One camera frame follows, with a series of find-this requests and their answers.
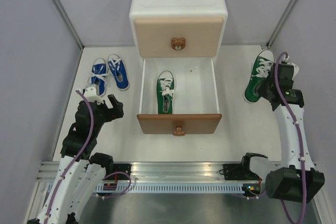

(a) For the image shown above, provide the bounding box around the green sneaker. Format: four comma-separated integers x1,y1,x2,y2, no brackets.
156,70,175,114
243,49,275,103

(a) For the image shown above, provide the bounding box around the bear knob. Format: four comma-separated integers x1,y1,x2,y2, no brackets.
172,127,186,136
171,38,186,51

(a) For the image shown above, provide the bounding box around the brown drawer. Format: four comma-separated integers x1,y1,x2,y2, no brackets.
137,58,222,135

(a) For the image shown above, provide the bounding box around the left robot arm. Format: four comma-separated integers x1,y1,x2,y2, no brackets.
28,90,124,223

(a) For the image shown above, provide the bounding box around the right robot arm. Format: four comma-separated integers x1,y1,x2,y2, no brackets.
239,62,325,202

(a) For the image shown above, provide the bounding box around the left blue sneaker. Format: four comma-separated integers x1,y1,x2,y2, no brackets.
88,58,109,97

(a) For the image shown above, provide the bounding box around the blue sneaker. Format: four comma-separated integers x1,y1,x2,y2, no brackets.
108,54,130,91
88,58,109,97

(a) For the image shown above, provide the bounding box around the right blue sneaker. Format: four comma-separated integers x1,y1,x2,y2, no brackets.
108,54,130,91

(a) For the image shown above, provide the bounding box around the beige upper drawer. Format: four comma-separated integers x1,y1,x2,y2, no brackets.
134,17,224,58

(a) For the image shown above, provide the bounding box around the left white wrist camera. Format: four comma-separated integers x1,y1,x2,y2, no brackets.
76,84,111,109

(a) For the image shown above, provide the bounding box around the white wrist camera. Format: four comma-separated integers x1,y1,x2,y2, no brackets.
281,55,299,79
76,84,111,109

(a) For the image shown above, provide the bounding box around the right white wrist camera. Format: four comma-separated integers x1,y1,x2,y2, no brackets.
281,55,299,79

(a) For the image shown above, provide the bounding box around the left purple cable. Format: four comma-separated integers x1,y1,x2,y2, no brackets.
43,89,95,224

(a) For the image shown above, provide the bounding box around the aluminium mounting rail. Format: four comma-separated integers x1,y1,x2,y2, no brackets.
36,161,323,183

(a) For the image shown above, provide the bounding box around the white slotted cable duct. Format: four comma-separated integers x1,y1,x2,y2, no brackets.
94,183,249,194

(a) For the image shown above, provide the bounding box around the right aluminium frame post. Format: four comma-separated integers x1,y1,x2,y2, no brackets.
265,0,298,48

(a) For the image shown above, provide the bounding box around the aluminium frame post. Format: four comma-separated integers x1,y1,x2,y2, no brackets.
51,0,84,51
265,0,298,48

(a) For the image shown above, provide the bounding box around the left aluminium frame post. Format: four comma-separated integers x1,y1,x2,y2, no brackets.
51,0,84,51

